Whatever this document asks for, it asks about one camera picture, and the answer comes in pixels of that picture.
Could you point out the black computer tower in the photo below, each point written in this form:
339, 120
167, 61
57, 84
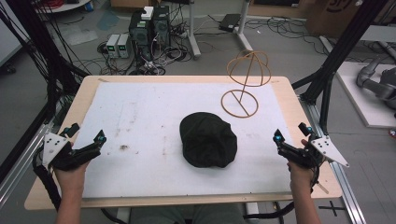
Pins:
140, 34
161, 26

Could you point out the cardboard box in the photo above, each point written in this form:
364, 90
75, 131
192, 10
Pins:
334, 14

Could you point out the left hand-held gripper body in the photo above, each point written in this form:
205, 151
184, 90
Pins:
53, 148

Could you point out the black flat box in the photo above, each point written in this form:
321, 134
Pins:
229, 22

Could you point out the white box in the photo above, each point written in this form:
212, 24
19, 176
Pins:
147, 13

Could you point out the grey power supply unit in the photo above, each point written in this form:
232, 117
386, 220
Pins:
112, 46
123, 46

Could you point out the aluminium rail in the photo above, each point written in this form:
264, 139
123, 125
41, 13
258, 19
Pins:
345, 189
21, 158

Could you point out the person's right hand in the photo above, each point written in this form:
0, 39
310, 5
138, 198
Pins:
299, 175

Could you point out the black cap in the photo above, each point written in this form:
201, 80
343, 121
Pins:
208, 140

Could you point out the person's left hand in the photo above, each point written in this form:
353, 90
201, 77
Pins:
70, 177

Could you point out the black frame post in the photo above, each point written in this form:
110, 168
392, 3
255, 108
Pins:
43, 46
337, 53

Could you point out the white table mat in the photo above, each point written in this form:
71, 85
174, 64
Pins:
149, 140

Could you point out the white desk leg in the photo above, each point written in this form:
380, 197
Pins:
193, 29
243, 26

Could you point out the white floor platform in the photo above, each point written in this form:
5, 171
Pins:
364, 102

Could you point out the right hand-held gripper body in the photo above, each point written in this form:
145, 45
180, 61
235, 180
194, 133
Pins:
327, 147

